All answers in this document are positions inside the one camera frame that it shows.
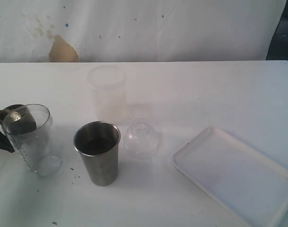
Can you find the brown wooden cup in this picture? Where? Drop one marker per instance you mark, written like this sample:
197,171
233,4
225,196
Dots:
17,120

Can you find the stainless steel cup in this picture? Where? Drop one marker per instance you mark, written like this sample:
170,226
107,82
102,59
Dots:
97,143

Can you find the clear measuring shaker cup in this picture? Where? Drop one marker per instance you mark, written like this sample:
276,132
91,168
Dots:
39,149

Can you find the white plastic tray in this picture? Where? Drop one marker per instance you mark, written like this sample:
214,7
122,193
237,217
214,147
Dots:
249,185

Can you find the frosted plastic tall container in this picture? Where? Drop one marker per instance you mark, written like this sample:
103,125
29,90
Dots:
108,87

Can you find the clear plastic dome lid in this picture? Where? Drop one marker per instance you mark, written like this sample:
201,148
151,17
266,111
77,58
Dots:
141,140

